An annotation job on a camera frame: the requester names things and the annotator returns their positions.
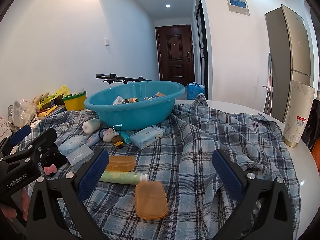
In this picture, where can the large orange soap box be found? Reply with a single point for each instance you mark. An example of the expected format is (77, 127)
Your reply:
(151, 200)

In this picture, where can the small orange plastic box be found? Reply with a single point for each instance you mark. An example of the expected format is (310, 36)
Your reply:
(122, 163)

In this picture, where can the black jacket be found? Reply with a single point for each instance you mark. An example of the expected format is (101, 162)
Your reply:
(312, 122)

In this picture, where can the blue plaid cloth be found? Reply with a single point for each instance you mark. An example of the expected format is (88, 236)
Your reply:
(190, 142)

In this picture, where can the bear printed bag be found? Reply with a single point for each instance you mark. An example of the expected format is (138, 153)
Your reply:
(4, 128)

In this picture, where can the grey cardboard box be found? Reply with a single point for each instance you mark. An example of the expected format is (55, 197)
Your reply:
(80, 156)

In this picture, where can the green cream tube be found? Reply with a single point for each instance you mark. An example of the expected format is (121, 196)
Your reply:
(117, 177)

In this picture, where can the large blue tissue packet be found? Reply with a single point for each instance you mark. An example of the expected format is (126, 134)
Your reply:
(146, 137)

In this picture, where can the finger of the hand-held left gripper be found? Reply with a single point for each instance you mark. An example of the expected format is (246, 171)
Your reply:
(20, 133)
(42, 140)

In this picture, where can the black framed glass door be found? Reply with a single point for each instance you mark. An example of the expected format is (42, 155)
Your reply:
(201, 42)

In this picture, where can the clear plastic bags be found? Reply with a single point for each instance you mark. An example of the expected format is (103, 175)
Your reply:
(23, 112)

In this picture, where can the white small box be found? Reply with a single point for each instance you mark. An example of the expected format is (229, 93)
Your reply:
(118, 100)

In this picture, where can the yellow tub green lid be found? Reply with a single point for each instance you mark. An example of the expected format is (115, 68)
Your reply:
(75, 102)

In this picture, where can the brown small box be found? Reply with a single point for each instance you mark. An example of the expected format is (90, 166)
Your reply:
(130, 100)

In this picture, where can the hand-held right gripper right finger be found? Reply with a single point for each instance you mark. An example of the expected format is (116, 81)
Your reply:
(228, 175)

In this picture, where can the beige plush toy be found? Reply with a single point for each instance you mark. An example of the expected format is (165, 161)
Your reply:
(42, 98)

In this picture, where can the gold refrigerator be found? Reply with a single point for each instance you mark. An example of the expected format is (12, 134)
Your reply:
(287, 55)

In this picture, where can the white plastic bottle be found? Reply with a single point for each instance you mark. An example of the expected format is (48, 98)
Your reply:
(91, 125)

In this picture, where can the dark brown door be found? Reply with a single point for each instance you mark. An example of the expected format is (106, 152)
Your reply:
(175, 55)

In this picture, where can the pink and blue tube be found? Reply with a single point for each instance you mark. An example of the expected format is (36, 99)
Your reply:
(93, 140)

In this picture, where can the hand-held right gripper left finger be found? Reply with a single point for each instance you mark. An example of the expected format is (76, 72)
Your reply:
(92, 172)

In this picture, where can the small blue tissue packet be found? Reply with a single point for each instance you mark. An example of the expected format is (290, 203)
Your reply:
(70, 145)

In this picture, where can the teal tube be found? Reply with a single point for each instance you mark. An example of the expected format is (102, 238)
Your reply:
(126, 137)

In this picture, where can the person's left hand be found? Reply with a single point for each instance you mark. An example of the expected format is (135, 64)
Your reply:
(23, 202)

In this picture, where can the blue plastic basin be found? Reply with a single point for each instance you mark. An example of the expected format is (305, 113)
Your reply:
(135, 115)

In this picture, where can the yellow plastic bag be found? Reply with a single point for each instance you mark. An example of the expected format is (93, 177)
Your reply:
(61, 91)

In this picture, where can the floral cylinder box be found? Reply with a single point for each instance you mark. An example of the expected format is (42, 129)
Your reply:
(297, 112)

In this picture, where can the blue plastic bag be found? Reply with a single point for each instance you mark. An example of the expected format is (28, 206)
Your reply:
(195, 91)

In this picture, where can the orange and white carton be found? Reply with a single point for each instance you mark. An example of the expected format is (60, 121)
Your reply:
(159, 95)

